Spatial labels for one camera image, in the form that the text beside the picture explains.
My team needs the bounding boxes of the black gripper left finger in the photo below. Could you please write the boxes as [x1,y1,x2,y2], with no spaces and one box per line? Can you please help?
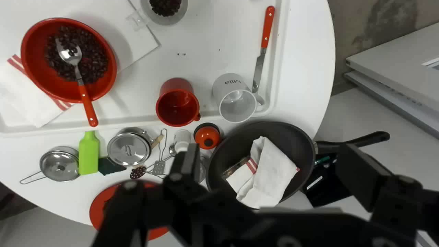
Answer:
[94,144,208,247]

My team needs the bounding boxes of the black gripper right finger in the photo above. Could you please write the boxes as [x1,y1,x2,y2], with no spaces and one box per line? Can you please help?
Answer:
[315,144,439,247]

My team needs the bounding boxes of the clear plastic measuring jar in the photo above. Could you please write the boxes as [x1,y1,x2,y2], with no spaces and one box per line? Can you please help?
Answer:
[141,0,189,25]

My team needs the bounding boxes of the red bowl with coffee beans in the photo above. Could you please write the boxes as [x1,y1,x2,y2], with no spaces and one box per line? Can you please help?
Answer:
[21,18,119,102]

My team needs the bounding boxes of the coffee beans in jar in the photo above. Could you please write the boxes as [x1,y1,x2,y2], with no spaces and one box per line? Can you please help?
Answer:
[150,0,183,17]

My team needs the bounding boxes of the small metal spatula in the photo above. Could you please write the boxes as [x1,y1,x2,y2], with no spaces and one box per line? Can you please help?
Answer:
[153,129,168,176]

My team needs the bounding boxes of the red plate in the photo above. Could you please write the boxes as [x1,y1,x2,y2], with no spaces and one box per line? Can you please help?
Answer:
[90,184,168,241]

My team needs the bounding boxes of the steel pot lid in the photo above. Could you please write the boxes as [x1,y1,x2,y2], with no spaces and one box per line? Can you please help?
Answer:
[108,128,153,166]

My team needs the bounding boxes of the white cloth in pan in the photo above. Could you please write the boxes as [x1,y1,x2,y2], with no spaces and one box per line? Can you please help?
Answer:
[226,136,300,209]

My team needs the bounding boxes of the black frying pan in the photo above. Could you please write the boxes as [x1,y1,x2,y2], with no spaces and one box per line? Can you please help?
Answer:
[208,121,390,209]

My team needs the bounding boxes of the green plastic bottle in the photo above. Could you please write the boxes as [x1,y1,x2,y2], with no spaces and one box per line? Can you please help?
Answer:
[79,131,101,176]

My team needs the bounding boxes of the red plastic cup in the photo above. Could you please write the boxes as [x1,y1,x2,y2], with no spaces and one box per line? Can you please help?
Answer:
[156,77,201,128]

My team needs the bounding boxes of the grey stacked boards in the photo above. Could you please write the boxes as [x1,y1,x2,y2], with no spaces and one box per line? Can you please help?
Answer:
[346,24,439,138]

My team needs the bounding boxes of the small steel strainer pan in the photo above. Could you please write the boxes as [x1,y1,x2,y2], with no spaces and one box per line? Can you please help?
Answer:
[21,146,80,186]

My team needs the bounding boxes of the white ceramic mug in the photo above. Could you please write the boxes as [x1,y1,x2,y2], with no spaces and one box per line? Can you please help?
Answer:
[212,73,265,124]

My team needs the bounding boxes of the white paper sheet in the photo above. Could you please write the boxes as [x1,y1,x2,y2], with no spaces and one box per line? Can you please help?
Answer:
[80,0,160,70]

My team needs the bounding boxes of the white red striped napkin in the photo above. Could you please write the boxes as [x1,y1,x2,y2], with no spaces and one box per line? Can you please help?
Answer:
[0,55,73,128]

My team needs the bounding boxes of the red handled butter knife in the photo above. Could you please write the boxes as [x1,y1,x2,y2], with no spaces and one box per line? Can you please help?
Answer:
[253,6,276,94]

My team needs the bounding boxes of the red handled metal spoon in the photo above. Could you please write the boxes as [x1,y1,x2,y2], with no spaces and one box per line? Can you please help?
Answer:
[56,39,99,127]

